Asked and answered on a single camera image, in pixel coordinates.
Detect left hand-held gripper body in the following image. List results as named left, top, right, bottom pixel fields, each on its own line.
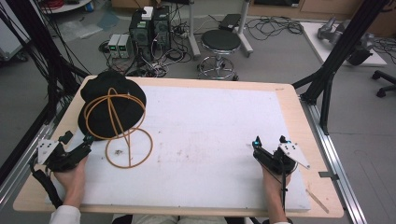
left=36, top=130, right=92, bottom=173

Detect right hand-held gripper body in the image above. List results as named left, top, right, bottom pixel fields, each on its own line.
left=251, top=134, right=311, bottom=176

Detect orange wire hat stand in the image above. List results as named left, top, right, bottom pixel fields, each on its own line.
left=83, top=87, right=154, bottom=170

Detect black hat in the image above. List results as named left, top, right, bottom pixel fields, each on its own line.
left=77, top=70, right=148, bottom=141

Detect person's right hand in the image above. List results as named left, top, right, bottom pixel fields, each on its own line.
left=261, top=164, right=292, bottom=202

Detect person's left hand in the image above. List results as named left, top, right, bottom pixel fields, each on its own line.
left=53, top=155, right=90, bottom=201

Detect wooden table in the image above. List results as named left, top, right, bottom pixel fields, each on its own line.
left=12, top=74, right=345, bottom=218

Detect white foam mat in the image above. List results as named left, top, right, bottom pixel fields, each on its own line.
left=46, top=85, right=312, bottom=213

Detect grey tape strip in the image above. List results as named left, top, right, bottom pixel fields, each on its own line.
left=318, top=170, right=340, bottom=182

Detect thin wooden stick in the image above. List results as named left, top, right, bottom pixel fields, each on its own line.
left=305, top=188, right=330, bottom=215

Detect white power supply unit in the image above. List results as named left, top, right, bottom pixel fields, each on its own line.
left=118, top=34, right=134, bottom=59
left=106, top=34, right=121, bottom=59

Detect black round stool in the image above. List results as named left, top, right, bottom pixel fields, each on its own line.
left=196, top=29, right=243, bottom=81

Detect white platform board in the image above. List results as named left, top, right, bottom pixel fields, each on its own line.
left=300, top=21, right=388, bottom=68

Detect black computer tower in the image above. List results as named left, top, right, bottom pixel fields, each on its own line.
left=151, top=5, right=172, bottom=51
left=128, top=8, right=154, bottom=63

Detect flat black box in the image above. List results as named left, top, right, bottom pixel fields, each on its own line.
left=218, top=13, right=243, bottom=33

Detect black office chair base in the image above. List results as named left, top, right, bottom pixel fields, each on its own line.
left=371, top=69, right=396, bottom=99

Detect small white box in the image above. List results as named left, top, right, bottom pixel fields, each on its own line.
left=141, top=6, right=154, bottom=21

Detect black sleeved cable of left gripper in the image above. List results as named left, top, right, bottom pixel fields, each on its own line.
left=29, top=154, right=64, bottom=209

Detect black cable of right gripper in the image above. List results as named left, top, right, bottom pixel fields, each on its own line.
left=279, top=157, right=289, bottom=214

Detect aluminium table rail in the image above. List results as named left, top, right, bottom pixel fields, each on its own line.
left=299, top=94, right=369, bottom=224

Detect black metal frame with cables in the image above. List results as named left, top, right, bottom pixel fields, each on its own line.
left=0, top=0, right=92, bottom=124

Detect tangle of black floor cables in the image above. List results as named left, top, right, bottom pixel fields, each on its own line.
left=245, top=15, right=304, bottom=41

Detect white table frame legs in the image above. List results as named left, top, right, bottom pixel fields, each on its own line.
left=186, top=0, right=255, bottom=61

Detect black metal frame post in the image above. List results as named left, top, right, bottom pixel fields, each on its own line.
left=291, top=0, right=390, bottom=136

